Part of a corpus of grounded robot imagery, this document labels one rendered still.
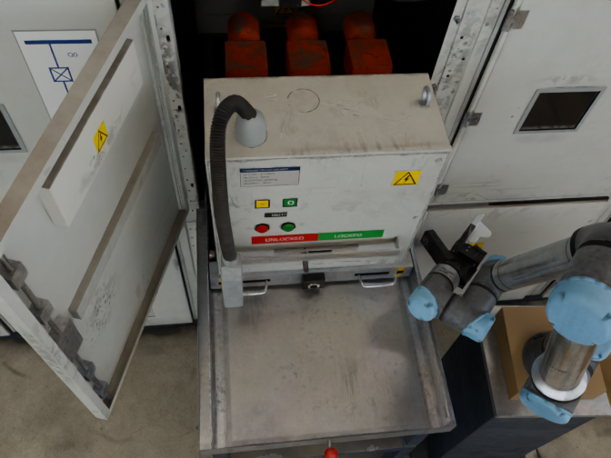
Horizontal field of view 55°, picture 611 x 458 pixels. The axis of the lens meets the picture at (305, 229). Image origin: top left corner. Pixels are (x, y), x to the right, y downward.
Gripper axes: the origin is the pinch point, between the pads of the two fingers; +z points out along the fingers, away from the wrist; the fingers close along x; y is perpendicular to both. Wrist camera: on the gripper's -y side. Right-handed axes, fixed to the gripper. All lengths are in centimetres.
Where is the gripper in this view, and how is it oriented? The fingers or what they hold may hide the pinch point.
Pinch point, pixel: (471, 231)
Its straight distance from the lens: 167.3
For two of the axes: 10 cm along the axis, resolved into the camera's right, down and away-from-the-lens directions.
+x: 1.8, -7.0, -6.9
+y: 7.9, 5.2, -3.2
